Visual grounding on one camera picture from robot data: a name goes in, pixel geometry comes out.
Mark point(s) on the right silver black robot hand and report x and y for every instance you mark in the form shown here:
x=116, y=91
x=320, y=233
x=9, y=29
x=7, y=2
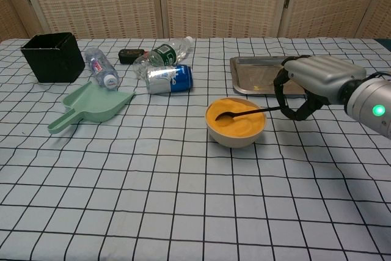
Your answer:
x=323, y=74

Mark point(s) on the black plastic spoon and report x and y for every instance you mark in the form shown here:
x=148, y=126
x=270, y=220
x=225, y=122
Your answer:
x=224, y=116

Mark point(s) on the stainless steel tray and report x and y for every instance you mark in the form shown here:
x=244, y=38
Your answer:
x=256, y=74

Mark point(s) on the beige bowl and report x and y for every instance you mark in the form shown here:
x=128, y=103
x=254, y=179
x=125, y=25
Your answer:
x=235, y=141

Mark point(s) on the woven folding screen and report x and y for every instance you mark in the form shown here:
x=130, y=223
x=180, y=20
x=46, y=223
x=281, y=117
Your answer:
x=220, y=1

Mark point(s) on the blue silver drink can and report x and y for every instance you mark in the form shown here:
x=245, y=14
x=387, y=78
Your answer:
x=168, y=79

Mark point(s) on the clear bottle green label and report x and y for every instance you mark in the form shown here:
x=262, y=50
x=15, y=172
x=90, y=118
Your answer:
x=165, y=53

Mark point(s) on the small black case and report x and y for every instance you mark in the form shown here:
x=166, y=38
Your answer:
x=129, y=55

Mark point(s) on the blue checkered tablecloth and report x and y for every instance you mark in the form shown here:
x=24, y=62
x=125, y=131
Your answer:
x=152, y=197

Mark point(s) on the clear bottle pink label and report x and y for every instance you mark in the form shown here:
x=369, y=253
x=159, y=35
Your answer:
x=99, y=67

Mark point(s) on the green plastic dustpan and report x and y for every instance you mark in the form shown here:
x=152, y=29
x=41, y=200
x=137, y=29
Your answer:
x=94, y=105

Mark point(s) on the black square box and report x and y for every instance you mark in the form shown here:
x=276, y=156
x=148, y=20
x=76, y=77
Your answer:
x=55, y=62

